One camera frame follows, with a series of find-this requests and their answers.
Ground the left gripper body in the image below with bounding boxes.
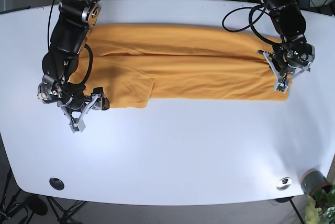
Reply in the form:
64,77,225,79
275,38,315,77

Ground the orange yellow T-shirt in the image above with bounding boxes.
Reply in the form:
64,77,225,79
84,25,288,108

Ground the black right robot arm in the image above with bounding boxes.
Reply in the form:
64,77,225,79
37,0,109,132

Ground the green potted plant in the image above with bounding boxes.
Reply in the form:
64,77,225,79
305,185,334,224

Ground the silver table grommet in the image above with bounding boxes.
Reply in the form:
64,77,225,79
276,177,292,191

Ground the grey plant pot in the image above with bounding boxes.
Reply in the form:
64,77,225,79
300,169,332,197

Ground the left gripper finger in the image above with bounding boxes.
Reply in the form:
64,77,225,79
275,66,310,94
257,50,283,81

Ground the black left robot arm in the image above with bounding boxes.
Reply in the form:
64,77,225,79
246,0,315,93

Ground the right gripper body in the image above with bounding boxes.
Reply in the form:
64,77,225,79
38,75,92,115

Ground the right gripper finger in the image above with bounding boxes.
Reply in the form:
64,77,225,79
84,87,110,111
59,104,93,133

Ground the black table grommet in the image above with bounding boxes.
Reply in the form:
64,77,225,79
49,177,65,191

